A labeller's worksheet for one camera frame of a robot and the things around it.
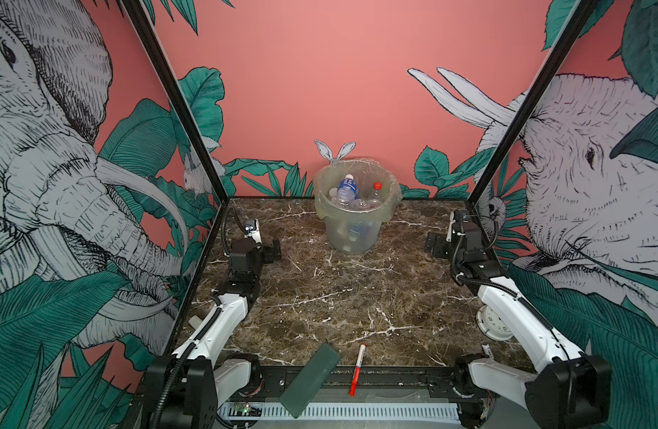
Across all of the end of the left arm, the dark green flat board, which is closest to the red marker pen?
the dark green flat board

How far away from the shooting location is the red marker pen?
0.75 metres

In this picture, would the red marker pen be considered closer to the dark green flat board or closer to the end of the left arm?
the dark green flat board

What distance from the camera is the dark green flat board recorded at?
71 centimetres

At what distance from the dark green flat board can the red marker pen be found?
6 centimetres
